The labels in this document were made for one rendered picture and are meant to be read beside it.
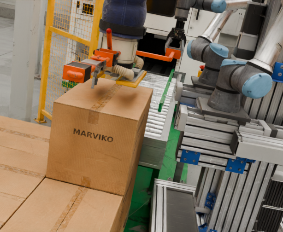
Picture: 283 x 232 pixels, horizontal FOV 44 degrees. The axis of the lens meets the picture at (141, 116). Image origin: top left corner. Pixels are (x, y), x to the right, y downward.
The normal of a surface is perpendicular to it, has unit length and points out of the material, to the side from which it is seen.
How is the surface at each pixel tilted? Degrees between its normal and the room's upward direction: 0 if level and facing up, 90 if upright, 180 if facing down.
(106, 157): 90
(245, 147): 90
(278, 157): 90
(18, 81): 90
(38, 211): 0
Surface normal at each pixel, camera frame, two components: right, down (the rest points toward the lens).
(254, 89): 0.31, 0.48
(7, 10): -0.07, 0.32
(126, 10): 0.20, 0.11
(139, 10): 0.68, 0.12
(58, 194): 0.18, -0.93
